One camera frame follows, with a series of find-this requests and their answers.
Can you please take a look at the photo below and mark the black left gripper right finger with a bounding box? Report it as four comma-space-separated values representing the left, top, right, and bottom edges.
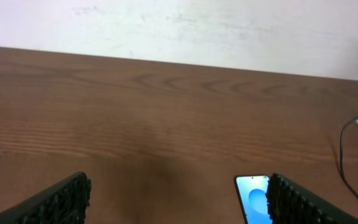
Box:
266, 173, 358, 224

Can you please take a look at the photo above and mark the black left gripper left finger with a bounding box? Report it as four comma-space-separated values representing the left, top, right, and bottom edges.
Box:
0, 172, 91, 224

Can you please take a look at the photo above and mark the blue Samsung Galaxy smartphone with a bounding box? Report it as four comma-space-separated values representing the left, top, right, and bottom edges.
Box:
234, 175, 272, 224

